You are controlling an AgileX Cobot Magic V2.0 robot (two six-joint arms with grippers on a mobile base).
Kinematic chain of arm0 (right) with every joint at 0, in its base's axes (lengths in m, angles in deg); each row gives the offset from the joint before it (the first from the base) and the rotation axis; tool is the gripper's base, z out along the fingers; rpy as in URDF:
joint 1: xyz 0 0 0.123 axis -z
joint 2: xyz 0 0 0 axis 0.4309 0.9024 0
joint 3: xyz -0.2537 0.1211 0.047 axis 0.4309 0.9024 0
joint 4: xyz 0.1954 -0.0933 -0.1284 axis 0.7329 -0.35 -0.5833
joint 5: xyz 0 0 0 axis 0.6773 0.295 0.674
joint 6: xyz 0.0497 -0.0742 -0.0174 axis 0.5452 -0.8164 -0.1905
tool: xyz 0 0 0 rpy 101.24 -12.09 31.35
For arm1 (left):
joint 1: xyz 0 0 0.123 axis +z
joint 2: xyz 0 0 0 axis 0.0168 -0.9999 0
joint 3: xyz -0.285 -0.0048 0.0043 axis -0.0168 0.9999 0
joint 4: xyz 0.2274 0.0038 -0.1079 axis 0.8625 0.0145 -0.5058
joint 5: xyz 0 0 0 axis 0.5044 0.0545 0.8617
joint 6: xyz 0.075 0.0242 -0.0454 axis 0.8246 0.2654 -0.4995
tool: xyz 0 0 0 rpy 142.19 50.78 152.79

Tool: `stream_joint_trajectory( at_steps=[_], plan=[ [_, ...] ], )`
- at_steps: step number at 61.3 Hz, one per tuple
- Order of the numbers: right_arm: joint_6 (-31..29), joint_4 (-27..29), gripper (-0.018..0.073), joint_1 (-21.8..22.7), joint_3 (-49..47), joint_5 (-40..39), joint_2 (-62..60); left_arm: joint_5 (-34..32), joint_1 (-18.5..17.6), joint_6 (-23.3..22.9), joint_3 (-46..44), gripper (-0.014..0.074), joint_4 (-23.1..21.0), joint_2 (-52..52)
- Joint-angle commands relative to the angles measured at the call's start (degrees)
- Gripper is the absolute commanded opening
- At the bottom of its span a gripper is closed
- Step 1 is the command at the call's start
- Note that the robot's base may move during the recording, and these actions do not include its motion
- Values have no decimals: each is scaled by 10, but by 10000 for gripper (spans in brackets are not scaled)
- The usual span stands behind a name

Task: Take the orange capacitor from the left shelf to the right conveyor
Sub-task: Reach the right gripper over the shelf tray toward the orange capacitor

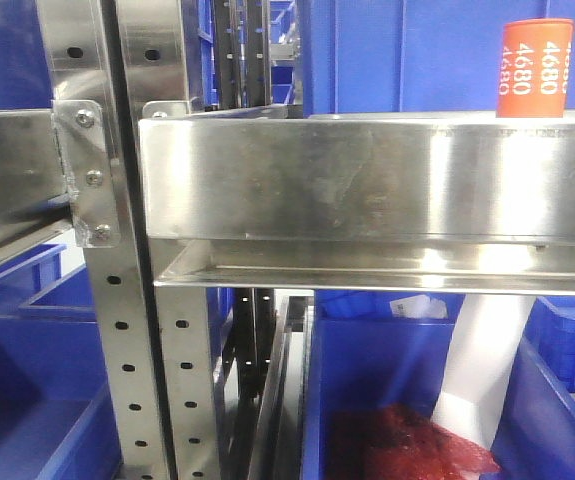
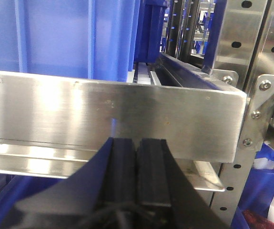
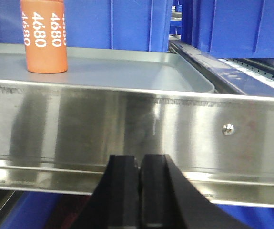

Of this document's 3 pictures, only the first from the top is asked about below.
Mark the blue bin lower right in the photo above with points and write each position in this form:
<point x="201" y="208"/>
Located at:
<point x="551" y="331"/>

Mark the steel perforated shelf upright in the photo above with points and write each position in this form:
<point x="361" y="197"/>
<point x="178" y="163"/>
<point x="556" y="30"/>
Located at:
<point x="112" y="63"/>

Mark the left stainless shelf beam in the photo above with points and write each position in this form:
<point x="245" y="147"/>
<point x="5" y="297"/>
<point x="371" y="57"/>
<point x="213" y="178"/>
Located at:
<point x="33" y="198"/>

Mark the red mesh bag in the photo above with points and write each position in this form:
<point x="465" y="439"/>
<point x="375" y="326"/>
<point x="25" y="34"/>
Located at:
<point x="396" y="442"/>

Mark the large blue bin upper shelf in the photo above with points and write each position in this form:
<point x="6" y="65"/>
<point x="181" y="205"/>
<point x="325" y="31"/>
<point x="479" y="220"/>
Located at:
<point x="388" y="56"/>

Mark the orange cylindrical capacitor 4680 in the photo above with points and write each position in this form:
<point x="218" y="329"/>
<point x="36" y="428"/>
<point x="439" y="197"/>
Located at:
<point x="535" y="68"/>

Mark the blue bin with red bag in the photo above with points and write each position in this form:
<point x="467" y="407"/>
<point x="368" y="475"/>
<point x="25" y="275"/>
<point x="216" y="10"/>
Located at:
<point x="367" y="361"/>

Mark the blue bin lower left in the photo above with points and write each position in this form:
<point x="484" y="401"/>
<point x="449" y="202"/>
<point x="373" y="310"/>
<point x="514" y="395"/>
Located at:
<point x="56" y="415"/>

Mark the stainless steel shelf tray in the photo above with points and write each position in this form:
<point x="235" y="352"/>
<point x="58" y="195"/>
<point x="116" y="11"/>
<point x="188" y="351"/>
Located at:
<point x="454" y="201"/>

